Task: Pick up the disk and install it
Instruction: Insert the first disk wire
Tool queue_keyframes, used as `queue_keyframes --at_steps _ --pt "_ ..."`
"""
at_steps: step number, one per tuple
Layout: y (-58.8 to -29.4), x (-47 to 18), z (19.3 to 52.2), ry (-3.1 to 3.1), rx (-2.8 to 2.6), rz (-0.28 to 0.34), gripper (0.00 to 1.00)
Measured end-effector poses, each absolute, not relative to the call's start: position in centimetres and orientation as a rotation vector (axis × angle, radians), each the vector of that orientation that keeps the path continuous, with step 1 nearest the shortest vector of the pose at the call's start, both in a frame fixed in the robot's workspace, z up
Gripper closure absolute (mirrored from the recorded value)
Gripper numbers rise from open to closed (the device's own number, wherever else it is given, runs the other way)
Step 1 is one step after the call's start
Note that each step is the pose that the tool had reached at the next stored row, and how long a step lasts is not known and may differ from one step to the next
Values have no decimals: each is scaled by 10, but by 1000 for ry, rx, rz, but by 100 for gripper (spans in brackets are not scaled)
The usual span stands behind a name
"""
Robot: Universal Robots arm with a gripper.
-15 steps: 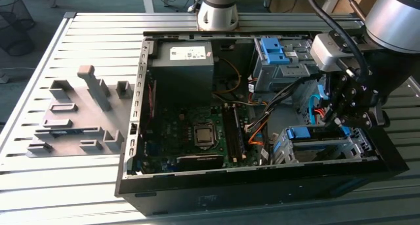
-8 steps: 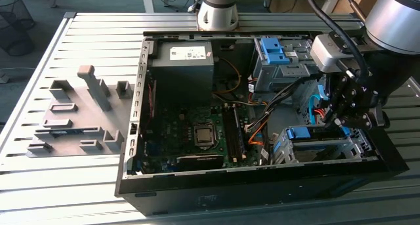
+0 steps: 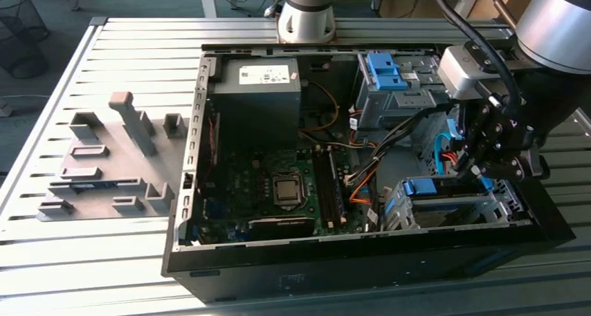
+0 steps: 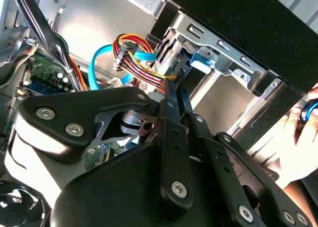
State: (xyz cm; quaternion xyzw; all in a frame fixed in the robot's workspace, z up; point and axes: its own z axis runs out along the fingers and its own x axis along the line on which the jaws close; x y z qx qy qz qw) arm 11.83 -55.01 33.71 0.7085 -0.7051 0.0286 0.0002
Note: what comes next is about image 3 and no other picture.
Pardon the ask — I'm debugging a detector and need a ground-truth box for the grey parts rack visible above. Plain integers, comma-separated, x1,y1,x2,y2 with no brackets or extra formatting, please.
36,91,186,224

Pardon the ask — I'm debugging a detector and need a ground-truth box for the metal drive cage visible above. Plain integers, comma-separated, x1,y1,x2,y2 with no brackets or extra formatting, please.
355,52,452,130

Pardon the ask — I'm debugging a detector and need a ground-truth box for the green motherboard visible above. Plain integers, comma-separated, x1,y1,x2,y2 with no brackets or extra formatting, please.
198,146,371,244

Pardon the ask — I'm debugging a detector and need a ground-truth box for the hard disk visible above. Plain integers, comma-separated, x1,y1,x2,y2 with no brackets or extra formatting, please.
386,176,495,229

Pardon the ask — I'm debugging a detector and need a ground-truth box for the CPU socket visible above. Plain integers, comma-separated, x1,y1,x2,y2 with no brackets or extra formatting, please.
270,171,307,212

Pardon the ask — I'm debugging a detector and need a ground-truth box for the blue wire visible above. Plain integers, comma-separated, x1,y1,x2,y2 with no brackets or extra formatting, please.
434,119,463,176

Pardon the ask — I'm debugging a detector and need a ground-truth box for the blue drive latch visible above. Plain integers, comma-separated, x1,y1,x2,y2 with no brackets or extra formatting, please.
367,53,411,91

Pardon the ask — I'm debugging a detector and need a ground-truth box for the red twisted wire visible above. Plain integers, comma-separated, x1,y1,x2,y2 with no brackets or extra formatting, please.
208,115,220,167

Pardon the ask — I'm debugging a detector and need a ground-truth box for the orange flat wire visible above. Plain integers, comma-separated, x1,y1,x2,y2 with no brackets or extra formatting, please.
348,180,374,205

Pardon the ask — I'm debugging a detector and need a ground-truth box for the green RAM stick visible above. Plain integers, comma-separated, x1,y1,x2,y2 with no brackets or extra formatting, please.
68,181,119,194

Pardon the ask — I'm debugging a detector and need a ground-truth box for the black wire waste basket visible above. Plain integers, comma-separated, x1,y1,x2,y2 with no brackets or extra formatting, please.
0,0,51,79

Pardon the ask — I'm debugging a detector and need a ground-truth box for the thin yellow wire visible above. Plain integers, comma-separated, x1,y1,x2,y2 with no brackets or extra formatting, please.
299,80,342,133

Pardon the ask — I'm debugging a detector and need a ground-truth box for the metal disk bay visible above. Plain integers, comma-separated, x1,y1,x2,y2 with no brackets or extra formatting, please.
380,173,527,232

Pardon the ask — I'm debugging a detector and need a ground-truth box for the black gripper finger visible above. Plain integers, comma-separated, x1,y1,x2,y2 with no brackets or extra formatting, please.
472,149,551,183
455,101,507,178

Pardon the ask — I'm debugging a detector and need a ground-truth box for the black RAM stick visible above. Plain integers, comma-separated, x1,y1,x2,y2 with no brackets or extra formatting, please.
326,145,348,226
314,145,336,229

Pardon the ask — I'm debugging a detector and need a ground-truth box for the white-framed wooden desk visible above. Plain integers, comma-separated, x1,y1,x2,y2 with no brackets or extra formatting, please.
0,0,491,19

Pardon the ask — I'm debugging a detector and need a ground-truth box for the black cable bundle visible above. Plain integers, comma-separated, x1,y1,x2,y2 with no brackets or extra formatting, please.
343,103,452,189

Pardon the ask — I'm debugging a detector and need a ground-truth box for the black open PC case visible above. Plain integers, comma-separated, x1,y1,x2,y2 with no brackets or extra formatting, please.
160,42,578,303

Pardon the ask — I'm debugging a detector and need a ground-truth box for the grey power supply unit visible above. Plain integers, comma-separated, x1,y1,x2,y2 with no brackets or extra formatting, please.
208,57,304,142

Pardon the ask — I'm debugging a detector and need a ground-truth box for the braided dark cable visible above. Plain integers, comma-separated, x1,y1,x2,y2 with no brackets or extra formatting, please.
482,0,520,32

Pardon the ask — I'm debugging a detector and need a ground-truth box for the CPU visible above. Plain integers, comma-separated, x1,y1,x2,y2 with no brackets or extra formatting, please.
275,182,302,201

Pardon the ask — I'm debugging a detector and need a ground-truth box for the black graphics card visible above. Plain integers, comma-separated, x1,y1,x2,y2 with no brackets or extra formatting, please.
248,216,316,241

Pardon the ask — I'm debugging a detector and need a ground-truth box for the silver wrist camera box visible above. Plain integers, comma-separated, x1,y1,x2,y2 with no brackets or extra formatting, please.
436,46,494,100

